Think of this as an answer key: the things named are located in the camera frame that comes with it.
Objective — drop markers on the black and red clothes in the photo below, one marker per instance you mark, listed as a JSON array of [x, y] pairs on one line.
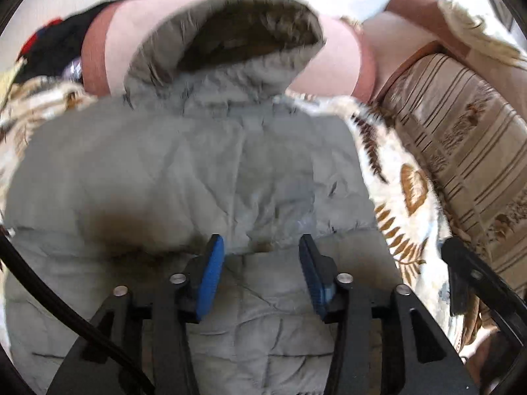
[[61, 45]]

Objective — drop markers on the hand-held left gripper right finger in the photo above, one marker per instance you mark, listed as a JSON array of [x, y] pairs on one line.
[[315, 277]]

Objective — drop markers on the cream fringed cloth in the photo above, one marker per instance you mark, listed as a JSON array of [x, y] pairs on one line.
[[473, 24]]

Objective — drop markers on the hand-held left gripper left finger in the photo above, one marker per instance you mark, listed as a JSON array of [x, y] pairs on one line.
[[212, 279]]

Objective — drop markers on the striped floral sofa cushion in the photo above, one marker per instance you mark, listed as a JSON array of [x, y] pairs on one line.
[[465, 131]]

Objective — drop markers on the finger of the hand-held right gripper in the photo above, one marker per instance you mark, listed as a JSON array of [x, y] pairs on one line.
[[465, 267]]

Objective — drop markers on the leaf print blanket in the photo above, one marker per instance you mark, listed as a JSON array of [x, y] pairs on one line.
[[411, 222]]

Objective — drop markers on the pink pillow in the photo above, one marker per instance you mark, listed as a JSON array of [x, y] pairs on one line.
[[119, 33]]

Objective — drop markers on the grey padded hooded jacket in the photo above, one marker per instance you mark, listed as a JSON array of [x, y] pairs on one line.
[[185, 164]]

